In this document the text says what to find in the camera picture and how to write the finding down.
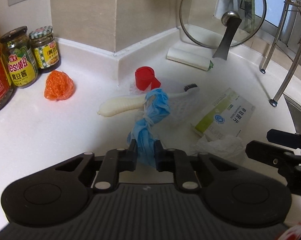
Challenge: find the white roll with green wrapper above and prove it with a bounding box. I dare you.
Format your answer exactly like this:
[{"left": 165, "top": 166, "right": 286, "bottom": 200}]
[{"left": 166, "top": 48, "right": 213, "bottom": 71}]

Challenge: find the green white medicine box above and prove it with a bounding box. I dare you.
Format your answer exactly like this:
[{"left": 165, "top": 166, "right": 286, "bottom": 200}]
[{"left": 191, "top": 88, "right": 255, "bottom": 141}]

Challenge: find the orange mesh net ball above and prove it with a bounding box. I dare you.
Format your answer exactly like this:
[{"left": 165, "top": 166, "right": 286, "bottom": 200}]
[{"left": 44, "top": 70, "right": 75, "bottom": 101}]

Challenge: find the checkered lid sauce jar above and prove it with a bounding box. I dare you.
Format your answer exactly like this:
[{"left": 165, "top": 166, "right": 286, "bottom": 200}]
[{"left": 29, "top": 25, "right": 61, "bottom": 73}]

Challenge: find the yellow bean sauce jar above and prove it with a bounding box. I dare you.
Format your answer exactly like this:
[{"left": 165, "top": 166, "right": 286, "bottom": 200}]
[{"left": 0, "top": 26, "right": 38, "bottom": 88}]

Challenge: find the glass pot lid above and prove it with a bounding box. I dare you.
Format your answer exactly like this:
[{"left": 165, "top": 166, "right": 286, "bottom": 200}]
[{"left": 179, "top": 0, "right": 267, "bottom": 60}]

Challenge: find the white foam fruit sleeve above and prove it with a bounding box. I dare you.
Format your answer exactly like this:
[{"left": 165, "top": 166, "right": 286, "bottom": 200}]
[{"left": 97, "top": 95, "right": 146, "bottom": 117}]

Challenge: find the white black bristle brush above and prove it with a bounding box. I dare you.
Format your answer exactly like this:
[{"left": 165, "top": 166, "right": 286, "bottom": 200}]
[{"left": 166, "top": 83, "right": 200, "bottom": 99}]

